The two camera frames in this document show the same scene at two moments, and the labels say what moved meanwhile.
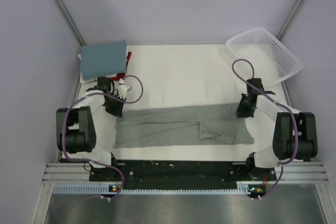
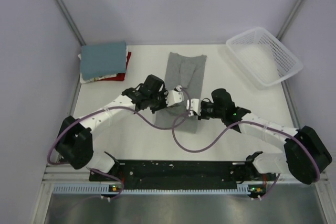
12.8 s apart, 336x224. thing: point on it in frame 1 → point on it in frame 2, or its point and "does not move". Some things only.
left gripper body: (113, 106) → (158, 101)
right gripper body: (244, 109) → (209, 110)
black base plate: (139, 174) does not move
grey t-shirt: (182, 126) → (185, 74)
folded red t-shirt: (120, 76) does not move
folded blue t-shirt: (102, 60) does not move
